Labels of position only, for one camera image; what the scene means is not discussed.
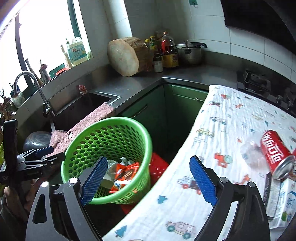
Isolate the orange wrapper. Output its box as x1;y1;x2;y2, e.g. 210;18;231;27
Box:
109;162;140;193

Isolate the red cola can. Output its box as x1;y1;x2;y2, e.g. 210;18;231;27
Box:
260;130;295;180

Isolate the kitchen sink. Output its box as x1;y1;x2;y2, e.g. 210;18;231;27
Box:
50;91;120;131

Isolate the steel pressure cooker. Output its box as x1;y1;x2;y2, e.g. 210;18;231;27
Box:
176;41;208;66

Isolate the detergent jug on windowsill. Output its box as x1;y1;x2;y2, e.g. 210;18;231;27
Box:
67;37;87;66

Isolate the pink towel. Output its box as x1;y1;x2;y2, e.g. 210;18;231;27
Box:
47;103;115;157

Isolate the green cabinet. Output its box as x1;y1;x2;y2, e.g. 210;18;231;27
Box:
119;84;208;163

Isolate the round wooden chopping block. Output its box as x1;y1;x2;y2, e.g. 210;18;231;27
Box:
107;37;152;77

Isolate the gas stove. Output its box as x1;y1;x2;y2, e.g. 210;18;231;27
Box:
236;70;295;116

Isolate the person's left hand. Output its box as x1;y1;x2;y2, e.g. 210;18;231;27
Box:
4;178;44;222

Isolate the printed white tablecloth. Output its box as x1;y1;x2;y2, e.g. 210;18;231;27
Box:
103;85;295;240

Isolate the dark sauce bottle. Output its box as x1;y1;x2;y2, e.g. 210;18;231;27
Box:
152;45;163;73

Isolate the red plastic basket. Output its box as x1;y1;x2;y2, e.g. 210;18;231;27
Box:
120;153;169;214

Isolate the black range hood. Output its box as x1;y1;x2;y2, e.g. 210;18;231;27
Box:
221;1;295;54

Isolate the steel bowl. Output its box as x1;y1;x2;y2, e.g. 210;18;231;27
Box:
23;131;51;152

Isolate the green plastic trash basket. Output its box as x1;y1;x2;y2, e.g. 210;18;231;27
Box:
61;117;152;205

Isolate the white milk carton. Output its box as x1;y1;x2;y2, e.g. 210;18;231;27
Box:
269;179;296;229

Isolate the steel faucet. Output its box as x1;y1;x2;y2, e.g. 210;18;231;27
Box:
13;71;56;118

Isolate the black cigarette box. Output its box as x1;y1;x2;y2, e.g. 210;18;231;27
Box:
262;172;281;220

